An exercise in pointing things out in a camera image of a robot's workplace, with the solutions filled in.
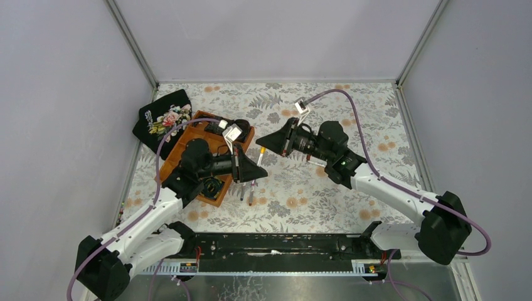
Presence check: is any rolled dark tie back left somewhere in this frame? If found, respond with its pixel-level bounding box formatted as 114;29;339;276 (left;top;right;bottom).
203;119;228;135

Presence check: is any rolled dark tie back right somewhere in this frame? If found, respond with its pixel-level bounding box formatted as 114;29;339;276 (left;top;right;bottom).
234;119;251;142

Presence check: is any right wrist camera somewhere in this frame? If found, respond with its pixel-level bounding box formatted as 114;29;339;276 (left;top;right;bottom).
294;98;311;125

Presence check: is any floral table mat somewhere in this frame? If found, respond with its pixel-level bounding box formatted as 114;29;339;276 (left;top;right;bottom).
122;82;435;235

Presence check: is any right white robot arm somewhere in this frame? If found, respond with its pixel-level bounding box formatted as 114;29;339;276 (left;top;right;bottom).
256;117;472;265

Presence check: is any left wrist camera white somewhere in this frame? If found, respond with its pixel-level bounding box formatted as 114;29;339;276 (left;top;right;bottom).
218;120;242;154

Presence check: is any purple cable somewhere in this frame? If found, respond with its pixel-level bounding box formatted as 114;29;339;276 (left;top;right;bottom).
305;89;492;301
66;118;225;301

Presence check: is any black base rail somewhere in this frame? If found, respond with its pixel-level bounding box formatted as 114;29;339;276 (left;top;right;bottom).
143;233;401;278

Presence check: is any rolled dark tie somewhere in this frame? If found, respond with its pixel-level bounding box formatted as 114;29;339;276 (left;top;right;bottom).
234;119;251;142
203;119;228;135

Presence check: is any orange wooden divided tray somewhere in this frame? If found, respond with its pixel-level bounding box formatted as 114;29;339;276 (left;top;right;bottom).
154;112;268;206

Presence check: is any white marker red tip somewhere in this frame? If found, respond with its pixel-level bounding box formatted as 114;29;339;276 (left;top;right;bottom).
308;161;326;168

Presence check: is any black floral embroidered cloth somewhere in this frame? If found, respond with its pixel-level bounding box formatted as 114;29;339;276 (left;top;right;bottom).
132;89;192;160

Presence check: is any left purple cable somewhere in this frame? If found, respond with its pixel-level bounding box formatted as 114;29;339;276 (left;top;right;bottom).
66;118;225;301

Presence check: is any rolled tie blue yellow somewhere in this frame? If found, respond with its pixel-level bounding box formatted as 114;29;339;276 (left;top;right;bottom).
200;177;225;200

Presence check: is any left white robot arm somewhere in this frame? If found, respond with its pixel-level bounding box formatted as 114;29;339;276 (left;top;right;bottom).
68;139;268;300

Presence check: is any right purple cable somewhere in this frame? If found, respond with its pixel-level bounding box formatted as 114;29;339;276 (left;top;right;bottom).
305;89;492;301

